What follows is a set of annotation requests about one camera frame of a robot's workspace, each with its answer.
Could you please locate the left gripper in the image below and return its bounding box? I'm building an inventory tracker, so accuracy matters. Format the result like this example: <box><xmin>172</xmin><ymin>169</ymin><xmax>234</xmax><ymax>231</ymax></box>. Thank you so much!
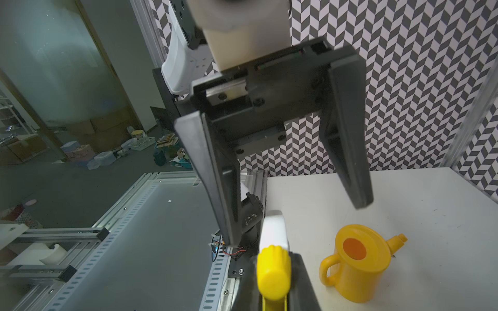
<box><xmin>174</xmin><ymin>38</ymin><xmax>374</xmax><ymax>246</ymax></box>

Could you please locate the yellow spray bottle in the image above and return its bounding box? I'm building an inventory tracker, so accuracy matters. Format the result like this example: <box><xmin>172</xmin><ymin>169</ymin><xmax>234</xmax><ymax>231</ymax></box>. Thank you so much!
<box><xmin>256</xmin><ymin>210</ymin><xmax>292</xmax><ymax>310</ymax></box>

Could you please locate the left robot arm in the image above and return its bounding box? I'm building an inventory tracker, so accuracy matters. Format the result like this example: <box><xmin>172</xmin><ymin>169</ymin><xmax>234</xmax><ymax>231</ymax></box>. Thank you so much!
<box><xmin>160</xmin><ymin>1</ymin><xmax>374</xmax><ymax>246</ymax></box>

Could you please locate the yellow watering can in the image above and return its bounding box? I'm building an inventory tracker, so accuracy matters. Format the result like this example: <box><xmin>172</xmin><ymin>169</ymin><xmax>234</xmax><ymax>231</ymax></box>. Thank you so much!
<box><xmin>319</xmin><ymin>224</ymin><xmax>408</xmax><ymax>303</ymax></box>

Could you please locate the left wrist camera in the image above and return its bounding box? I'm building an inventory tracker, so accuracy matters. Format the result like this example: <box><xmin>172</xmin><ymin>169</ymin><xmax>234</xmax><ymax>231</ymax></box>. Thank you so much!
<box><xmin>187</xmin><ymin>0</ymin><xmax>291</xmax><ymax>71</ymax></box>

